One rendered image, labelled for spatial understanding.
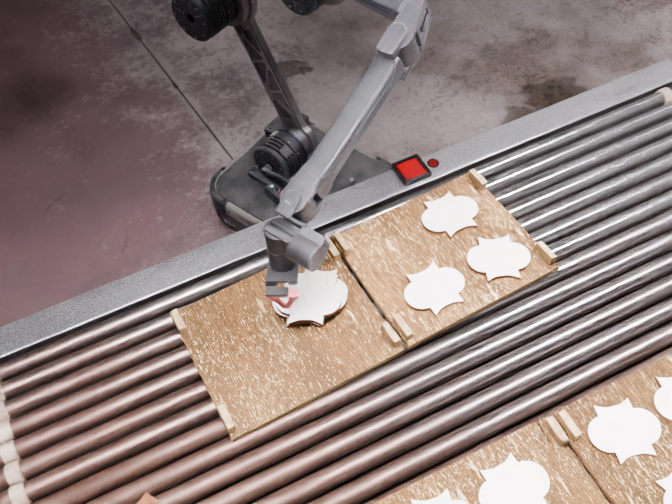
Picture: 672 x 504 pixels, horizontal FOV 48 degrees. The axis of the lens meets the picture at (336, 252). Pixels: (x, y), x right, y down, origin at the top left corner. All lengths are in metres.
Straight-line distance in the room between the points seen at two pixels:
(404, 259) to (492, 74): 2.05
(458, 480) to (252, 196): 1.63
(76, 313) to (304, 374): 0.57
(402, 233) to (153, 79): 2.26
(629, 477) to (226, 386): 0.82
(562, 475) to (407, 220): 0.69
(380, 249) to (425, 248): 0.11
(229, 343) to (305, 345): 0.17
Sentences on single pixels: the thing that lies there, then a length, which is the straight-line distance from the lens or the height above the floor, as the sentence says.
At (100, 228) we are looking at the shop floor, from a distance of 3.24.
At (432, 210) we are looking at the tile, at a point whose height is 0.95.
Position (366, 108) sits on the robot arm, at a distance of 1.49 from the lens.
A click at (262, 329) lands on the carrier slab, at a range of 1.68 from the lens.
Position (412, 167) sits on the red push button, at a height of 0.93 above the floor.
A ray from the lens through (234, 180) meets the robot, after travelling 2.92.
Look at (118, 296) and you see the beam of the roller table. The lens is 1.84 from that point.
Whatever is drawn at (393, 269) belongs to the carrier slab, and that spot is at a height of 0.94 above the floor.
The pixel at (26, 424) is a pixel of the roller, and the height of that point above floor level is 0.92.
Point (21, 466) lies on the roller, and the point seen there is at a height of 0.92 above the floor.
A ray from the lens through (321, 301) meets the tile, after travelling 1.65.
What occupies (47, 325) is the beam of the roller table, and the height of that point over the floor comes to 0.92.
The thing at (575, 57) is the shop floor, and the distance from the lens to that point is 3.85.
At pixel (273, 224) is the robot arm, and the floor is 1.24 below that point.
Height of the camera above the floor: 2.36
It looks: 53 degrees down
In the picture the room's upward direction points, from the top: 5 degrees counter-clockwise
